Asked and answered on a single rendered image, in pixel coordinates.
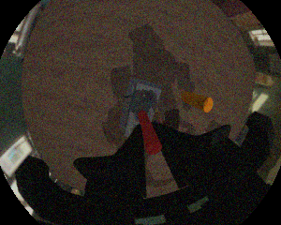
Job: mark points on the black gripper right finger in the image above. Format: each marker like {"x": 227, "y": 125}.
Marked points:
{"x": 181, "y": 151}

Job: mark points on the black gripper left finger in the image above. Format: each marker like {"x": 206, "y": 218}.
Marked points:
{"x": 127, "y": 163}

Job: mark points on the orange cylinder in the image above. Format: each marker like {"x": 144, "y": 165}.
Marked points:
{"x": 198, "y": 101}

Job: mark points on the red peg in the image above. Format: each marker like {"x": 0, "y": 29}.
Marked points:
{"x": 151, "y": 141}

